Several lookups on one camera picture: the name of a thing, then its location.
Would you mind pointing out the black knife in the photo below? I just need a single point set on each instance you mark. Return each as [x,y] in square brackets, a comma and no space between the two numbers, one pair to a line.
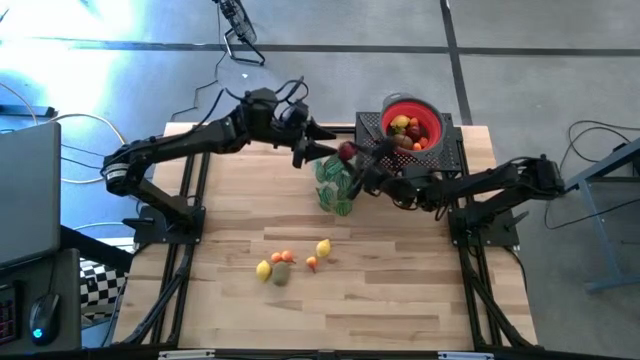
[369,129]

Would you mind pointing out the dark red toy plum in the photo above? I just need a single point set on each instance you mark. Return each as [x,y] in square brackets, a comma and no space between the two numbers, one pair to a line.
[347,150]
[413,132]

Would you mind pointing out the red collapsible colander bowl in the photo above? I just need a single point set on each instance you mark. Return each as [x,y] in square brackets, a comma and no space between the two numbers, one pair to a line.
[435,117]

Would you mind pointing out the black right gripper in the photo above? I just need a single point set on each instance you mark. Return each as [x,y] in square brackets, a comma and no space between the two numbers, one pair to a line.
[397,186]

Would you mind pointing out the small orange toy fruit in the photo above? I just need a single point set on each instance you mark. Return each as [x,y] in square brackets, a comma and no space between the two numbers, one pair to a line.
[286,256]
[276,257]

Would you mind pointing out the black perforated metal shelf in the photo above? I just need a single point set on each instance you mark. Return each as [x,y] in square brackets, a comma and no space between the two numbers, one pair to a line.
[450,160]

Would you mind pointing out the brown toy kiwi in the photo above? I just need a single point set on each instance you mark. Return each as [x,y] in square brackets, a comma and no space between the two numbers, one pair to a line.
[402,142]

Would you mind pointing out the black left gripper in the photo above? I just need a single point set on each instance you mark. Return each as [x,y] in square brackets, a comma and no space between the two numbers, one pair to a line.
[295,130]

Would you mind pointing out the black floor bar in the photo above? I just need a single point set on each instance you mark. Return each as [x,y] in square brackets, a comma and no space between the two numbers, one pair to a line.
[27,111]

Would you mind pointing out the black keyboard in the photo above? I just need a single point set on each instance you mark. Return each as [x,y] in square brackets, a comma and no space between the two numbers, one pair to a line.
[7,312]

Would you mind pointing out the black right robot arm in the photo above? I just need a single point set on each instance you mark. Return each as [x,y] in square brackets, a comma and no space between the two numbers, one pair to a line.
[480,182]

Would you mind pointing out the yellow toy lemon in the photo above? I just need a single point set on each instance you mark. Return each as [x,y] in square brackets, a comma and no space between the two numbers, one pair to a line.
[324,248]
[263,271]
[400,121]

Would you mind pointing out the green toy mango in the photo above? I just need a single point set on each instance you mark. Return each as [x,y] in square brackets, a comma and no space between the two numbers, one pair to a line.
[281,274]

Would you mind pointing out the artificial striped green plant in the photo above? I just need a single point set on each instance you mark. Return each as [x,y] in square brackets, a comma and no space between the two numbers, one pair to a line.
[330,197]

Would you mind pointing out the dark grey desk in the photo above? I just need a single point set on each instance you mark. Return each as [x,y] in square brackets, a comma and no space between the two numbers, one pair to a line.
[67,280]

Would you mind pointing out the black computer mouse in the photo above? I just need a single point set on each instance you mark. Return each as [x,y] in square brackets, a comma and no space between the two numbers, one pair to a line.
[44,317]

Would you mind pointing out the white metal bracket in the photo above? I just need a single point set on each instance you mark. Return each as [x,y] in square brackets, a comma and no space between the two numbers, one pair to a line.
[465,356]
[185,355]

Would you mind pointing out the grey monitor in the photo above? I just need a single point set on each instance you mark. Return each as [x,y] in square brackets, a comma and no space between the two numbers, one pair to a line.
[27,195]

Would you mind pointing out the black floor fan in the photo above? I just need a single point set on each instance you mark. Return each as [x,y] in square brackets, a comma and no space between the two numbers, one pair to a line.
[242,27]

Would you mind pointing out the black white checkerboard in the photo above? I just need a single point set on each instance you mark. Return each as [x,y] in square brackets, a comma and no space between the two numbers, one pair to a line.
[100,287]

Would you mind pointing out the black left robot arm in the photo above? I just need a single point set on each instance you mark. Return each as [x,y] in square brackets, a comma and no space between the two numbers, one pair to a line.
[190,142]

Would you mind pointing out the blue grey side table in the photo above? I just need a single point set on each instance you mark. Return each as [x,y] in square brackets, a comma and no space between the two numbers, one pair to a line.
[597,240]

